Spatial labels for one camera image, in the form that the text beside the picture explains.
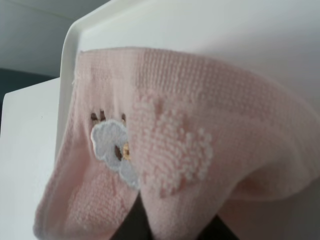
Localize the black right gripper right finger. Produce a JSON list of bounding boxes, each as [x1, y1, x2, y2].
[[210, 215, 238, 240]]

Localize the pink towel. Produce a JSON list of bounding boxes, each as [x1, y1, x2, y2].
[[33, 48, 320, 240]]

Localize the white rectangular plastic tray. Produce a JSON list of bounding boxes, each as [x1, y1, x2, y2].
[[0, 0, 320, 240]]

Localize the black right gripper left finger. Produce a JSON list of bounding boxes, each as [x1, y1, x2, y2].
[[117, 192, 153, 240]]

